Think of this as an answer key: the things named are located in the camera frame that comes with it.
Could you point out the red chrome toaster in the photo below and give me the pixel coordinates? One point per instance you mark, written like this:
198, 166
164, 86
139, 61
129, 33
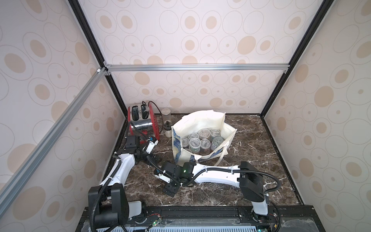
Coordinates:
142, 121

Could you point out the left diagonal aluminium bar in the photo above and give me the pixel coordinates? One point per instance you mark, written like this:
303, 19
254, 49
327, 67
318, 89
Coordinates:
30, 165

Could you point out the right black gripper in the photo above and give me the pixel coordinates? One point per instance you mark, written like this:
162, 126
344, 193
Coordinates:
171, 188

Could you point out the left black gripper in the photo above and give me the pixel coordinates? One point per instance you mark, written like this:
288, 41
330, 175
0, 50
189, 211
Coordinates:
150, 161

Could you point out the cream canvas tote bag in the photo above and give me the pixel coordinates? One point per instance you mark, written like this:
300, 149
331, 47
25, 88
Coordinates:
187, 128

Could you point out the horizontal aluminium frame bar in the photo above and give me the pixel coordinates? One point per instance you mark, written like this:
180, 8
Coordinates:
198, 67

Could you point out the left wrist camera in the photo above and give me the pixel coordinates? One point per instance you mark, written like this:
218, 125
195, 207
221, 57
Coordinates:
151, 143

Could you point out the seed jar in bag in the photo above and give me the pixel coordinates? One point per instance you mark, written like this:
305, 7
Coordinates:
204, 133
216, 142
195, 145

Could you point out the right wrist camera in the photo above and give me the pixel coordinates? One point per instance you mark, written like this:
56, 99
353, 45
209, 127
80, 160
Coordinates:
160, 175

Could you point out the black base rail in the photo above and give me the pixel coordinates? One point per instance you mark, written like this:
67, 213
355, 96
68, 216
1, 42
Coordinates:
225, 219

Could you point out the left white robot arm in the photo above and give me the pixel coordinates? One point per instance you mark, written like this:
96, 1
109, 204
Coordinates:
108, 206

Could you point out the small bottle behind bag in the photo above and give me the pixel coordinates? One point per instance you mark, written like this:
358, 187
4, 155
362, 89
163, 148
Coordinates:
168, 129

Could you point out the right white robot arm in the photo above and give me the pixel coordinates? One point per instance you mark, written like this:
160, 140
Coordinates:
255, 185

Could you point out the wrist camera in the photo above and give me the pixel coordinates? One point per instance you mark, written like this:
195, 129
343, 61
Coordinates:
151, 143
160, 175

